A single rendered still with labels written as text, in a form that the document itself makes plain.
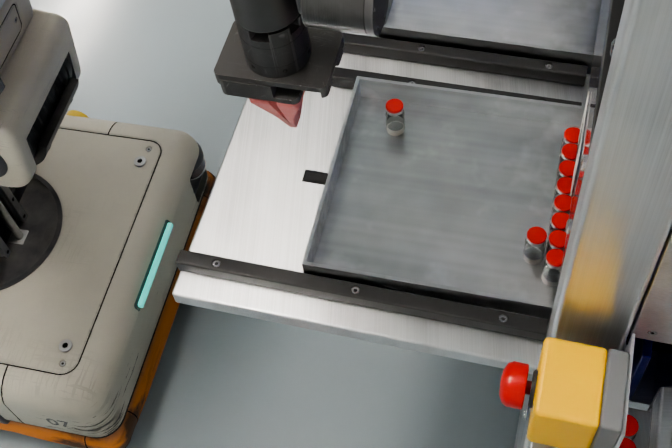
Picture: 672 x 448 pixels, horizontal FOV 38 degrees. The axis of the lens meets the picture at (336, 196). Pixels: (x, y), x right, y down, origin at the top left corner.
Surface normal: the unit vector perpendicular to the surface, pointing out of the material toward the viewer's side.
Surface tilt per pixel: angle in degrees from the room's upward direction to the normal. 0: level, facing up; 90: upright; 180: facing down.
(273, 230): 0
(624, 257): 90
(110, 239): 0
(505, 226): 0
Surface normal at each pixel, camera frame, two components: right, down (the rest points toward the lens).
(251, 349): -0.08, -0.54
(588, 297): -0.25, 0.82
